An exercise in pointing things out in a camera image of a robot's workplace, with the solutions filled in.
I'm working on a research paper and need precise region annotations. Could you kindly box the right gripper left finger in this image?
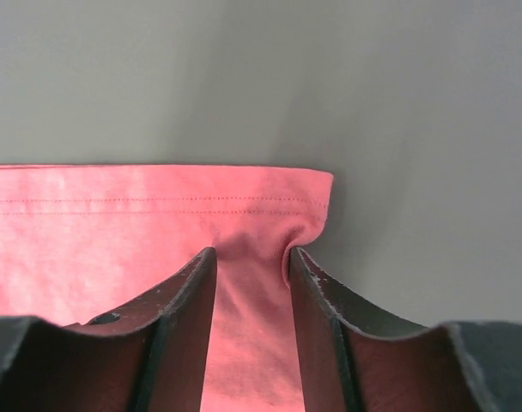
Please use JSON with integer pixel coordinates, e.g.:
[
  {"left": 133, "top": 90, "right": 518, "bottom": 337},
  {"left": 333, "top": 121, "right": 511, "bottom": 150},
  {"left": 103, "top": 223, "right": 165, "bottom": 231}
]
[{"left": 0, "top": 247, "right": 217, "bottom": 411}]

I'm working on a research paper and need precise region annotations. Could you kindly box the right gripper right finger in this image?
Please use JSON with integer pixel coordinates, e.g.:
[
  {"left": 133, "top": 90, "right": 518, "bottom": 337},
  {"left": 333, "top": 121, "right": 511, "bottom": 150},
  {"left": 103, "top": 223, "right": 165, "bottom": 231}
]
[{"left": 288, "top": 248, "right": 522, "bottom": 411}]

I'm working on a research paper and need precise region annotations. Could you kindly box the pink t shirt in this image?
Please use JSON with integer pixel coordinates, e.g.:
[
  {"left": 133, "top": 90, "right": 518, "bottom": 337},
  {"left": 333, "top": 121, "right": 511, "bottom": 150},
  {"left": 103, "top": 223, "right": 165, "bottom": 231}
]
[{"left": 0, "top": 165, "right": 333, "bottom": 411}]

